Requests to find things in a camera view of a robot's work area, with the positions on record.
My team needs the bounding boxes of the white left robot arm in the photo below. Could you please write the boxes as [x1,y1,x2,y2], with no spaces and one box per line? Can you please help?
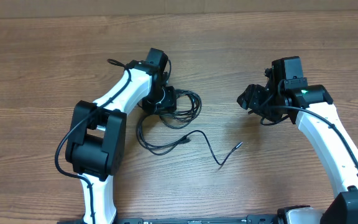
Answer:
[62,48,177,223]

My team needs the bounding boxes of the black USB cable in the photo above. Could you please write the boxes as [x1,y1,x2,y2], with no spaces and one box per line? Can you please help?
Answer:
[135,89,203,156]

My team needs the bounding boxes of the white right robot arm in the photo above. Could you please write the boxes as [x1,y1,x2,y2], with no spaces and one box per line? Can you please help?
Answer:
[237,56,358,224]

